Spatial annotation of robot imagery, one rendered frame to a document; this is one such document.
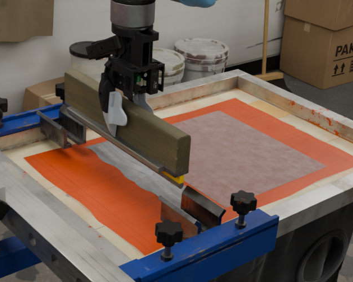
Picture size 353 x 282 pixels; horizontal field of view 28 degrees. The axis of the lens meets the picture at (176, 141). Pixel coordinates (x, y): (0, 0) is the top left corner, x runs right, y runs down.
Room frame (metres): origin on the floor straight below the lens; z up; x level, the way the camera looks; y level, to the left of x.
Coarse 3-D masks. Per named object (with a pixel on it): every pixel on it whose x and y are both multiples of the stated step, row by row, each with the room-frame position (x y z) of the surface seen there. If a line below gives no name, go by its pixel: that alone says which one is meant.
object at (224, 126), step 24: (168, 120) 1.50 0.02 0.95; (192, 120) 1.51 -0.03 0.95; (216, 120) 1.52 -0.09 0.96; (240, 120) 1.53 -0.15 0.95; (264, 120) 1.54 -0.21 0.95; (192, 144) 1.39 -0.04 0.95; (216, 144) 1.39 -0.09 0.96; (240, 144) 1.40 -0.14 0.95; (48, 168) 1.23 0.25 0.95; (72, 168) 1.24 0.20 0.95; (96, 168) 1.25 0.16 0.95; (72, 192) 1.14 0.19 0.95; (96, 192) 1.15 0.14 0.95
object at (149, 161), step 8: (72, 112) 1.25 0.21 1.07; (80, 112) 1.25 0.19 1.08; (80, 120) 1.23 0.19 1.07; (88, 120) 1.21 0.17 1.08; (96, 128) 1.19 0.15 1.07; (104, 128) 1.18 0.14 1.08; (104, 136) 1.17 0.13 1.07; (112, 136) 1.15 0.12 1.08; (120, 144) 1.13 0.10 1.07; (128, 144) 1.12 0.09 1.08; (128, 152) 1.11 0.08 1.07; (136, 152) 1.10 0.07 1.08; (144, 160) 1.07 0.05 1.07; (152, 160) 1.07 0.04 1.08; (152, 168) 1.06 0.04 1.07; (160, 168) 1.05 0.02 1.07
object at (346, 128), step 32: (160, 96) 1.57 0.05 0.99; (192, 96) 1.64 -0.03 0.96; (256, 96) 1.69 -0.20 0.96; (288, 96) 1.62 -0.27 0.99; (32, 128) 1.34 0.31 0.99; (352, 128) 1.46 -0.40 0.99; (0, 160) 1.19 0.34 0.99; (32, 192) 1.08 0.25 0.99; (320, 192) 1.16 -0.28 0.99; (352, 192) 1.19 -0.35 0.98; (288, 224) 1.06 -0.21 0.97
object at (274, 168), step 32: (224, 160) 1.32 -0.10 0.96; (256, 160) 1.33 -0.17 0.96; (288, 160) 1.35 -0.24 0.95; (320, 160) 1.36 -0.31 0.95; (352, 160) 1.37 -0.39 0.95; (128, 192) 1.16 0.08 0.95; (224, 192) 1.19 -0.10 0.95; (256, 192) 1.20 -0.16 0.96; (288, 192) 1.21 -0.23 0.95; (128, 224) 1.05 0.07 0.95
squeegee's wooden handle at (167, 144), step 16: (64, 80) 1.30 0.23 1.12; (80, 80) 1.26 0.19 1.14; (64, 96) 1.30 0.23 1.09; (80, 96) 1.25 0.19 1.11; (96, 96) 1.21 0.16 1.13; (96, 112) 1.21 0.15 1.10; (128, 112) 1.13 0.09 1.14; (144, 112) 1.12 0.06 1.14; (128, 128) 1.13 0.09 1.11; (144, 128) 1.10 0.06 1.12; (160, 128) 1.07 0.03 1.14; (176, 128) 1.07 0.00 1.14; (144, 144) 1.10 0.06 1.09; (160, 144) 1.06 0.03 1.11; (176, 144) 1.03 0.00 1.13; (160, 160) 1.06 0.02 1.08; (176, 160) 1.03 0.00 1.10; (176, 176) 1.03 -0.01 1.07
